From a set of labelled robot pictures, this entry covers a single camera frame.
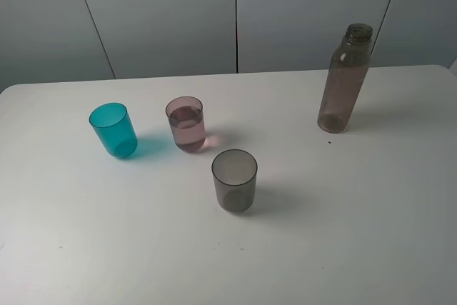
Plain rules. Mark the smoky brown plastic bottle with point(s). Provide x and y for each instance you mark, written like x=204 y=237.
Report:
x=346 y=74

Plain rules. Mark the grey translucent plastic cup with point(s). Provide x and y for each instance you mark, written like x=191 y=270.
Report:
x=234 y=172

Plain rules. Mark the pink translucent plastic cup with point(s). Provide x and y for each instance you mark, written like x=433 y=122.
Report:
x=186 y=120

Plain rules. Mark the teal translucent plastic cup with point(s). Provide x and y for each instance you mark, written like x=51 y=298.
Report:
x=113 y=126

